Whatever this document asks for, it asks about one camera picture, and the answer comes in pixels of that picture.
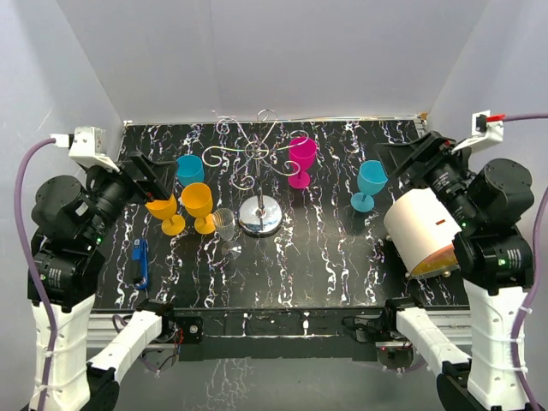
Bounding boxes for blue wine glass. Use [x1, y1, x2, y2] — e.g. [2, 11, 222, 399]
[350, 160, 388, 213]
[176, 154, 205, 188]

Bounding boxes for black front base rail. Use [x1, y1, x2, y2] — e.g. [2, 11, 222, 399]
[135, 299, 425, 365]

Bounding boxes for orange wine glass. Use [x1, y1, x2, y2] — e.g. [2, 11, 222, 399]
[145, 194, 186, 236]
[181, 182, 215, 235]

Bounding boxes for blue carabiner clip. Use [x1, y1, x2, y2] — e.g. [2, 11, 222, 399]
[132, 238, 149, 290]

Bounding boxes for orange wine glass left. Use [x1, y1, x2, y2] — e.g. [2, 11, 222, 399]
[145, 194, 186, 236]

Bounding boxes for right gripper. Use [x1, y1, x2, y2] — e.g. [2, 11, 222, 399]
[373, 129, 481, 226]

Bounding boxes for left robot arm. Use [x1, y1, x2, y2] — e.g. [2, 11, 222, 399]
[27, 152, 177, 410]

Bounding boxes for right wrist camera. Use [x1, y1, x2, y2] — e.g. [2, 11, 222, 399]
[451, 110, 505, 154]

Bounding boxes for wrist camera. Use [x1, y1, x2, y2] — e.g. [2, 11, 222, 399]
[451, 110, 505, 154]
[50, 127, 120, 172]

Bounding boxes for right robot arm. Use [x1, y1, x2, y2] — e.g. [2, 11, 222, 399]
[370, 131, 539, 410]

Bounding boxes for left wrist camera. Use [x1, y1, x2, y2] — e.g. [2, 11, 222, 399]
[50, 127, 120, 172]

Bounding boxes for magenta wine glass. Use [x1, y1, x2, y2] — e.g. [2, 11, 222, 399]
[288, 136, 318, 189]

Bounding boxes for chrome wine glass rack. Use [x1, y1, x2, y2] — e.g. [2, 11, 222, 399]
[201, 109, 311, 238]

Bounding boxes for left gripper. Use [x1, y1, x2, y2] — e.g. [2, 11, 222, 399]
[84, 149, 178, 244]

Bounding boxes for orange wine glass right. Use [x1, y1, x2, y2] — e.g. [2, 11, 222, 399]
[181, 182, 215, 235]

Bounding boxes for clear wine glass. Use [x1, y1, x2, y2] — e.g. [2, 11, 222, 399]
[212, 208, 241, 259]

